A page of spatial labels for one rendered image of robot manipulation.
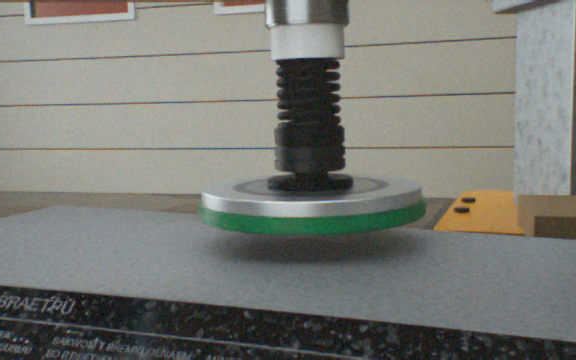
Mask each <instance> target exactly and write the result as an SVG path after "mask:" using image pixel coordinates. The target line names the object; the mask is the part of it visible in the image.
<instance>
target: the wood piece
mask: <svg viewBox="0 0 576 360"><path fill-rule="evenodd" d="M518 225H519V226H520V228H521V230H522V232H523V233H524V235H525V237H534V238H549V239H564V240H576V195H518Z"/></svg>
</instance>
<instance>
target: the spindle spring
mask: <svg viewBox="0 0 576 360"><path fill-rule="evenodd" d="M320 59H336V58H293V59H281V60H276V64H277V65H278V66H281V67H280V68H277V69H276V74H277V75H278V76H279V77H282V78H280V79H278V80H277V82H276V84H277V86H278V87H279V88H281V90H279V91H278V92H277V96H278V97H279V98H281V99H284V100H281V101H279V102H278V103H277V107H278V109H281V110H289V111H282V112H279V113H278V114H277V117H278V118H279V119H280V120H291V119H292V118H303V117H315V116H324V115H327V118H320V119H310V120H299V121H286V122H281V123H279V124H278V127H281V128H310V127H330V126H336V125H338V124H339V123H341V119H342V118H341V117H340V116H339V115H336V114H339V113H340V112H341V107H340V106H339V105H337V104H334V103H338V102H339V101H341V96H340V95H339V94H337V93H329V92H334V91H340V89H341V86H340V84H338V83H335V82H331V81H337V80H339V79H340V77H341V74H340V73H339V72H336V71H326V73H313V74H303V75H294V76H290V73H298V72H307V71H319V70H331V69H338V68H339V67H340V63H339V62H338V61H326V62H314V63H304V64H295V65H289V63H291V62H299V61H308V60H320ZM321 82H326V84H325V85H315V86H304V87H295V88H290V85H299V84H309V83H321ZM318 93H326V95H323V96H312V97H302V98H292V99H290V96H297V95H306V94H318ZM319 105H327V107H324V108H314V109H303V110H292V111H291V108H297V107H308V106H319Z"/></svg>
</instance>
